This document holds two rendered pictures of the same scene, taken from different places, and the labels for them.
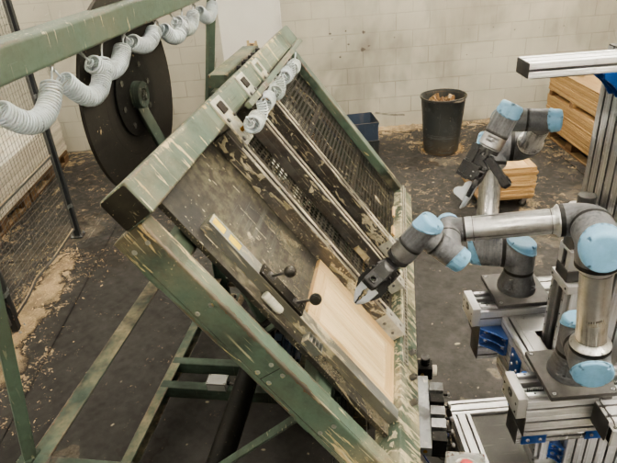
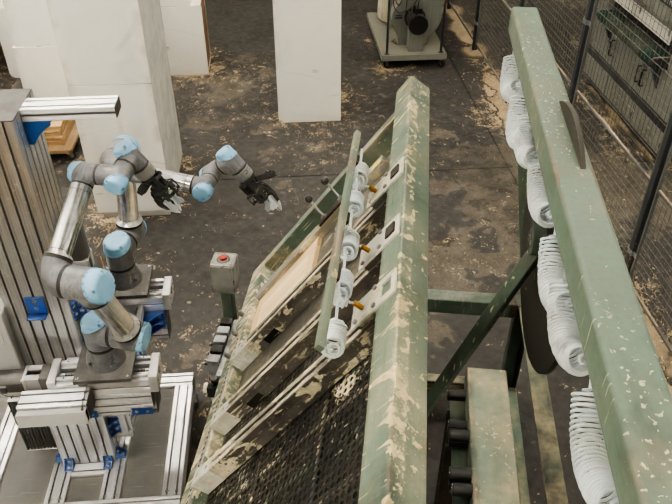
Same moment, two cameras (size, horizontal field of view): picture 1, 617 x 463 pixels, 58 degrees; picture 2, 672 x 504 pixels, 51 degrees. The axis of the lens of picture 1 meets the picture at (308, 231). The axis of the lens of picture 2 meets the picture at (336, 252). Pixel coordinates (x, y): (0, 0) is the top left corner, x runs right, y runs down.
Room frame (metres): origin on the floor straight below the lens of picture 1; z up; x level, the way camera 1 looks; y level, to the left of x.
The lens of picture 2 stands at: (3.94, -0.07, 3.10)
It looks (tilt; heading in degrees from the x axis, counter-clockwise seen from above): 37 degrees down; 176
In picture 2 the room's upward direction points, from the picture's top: straight up
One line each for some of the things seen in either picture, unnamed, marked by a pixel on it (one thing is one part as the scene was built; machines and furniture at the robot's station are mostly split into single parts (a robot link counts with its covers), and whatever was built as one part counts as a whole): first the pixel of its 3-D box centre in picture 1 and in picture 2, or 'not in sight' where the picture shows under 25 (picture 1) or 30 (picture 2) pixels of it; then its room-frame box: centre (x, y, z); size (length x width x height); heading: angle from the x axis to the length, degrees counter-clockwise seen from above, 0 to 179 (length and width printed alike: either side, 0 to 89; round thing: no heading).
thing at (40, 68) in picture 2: not in sight; (65, 67); (-2.69, -2.19, 0.36); 0.80 x 0.58 x 0.72; 1
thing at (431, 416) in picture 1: (433, 412); (220, 358); (1.59, -0.44, 0.69); 0.50 x 0.14 x 0.24; 170
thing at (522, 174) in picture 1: (496, 176); not in sight; (4.81, -1.80, 0.20); 0.61 x 0.53 x 0.40; 1
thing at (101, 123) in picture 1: (137, 94); (540, 237); (2.29, 0.65, 1.85); 0.80 x 0.06 x 0.80; 170
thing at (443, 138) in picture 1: (442, 122); not in sight; (6.10, -1.60, 0.33); 0.52 x 0.51 x 0.65; 1
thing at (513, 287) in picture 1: (517, 276); (103, 350); (1.90, -0.84, 1.09); 0.15 x 0.15 x 0.10
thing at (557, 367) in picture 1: (572, 359); (123, 271); (1.40, -0.85, 1.09); 0.15 x 0.15 x 0.10
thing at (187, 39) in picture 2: not in sight; (178, 34); (-3.50, -1.20, 0.36); 0.58 x 0.45 x 0.72; 91
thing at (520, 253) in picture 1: (519, 253); (99, 329); (1.90, -0.84, 1.20); 0.13 x 0.12 x 0.14; 73
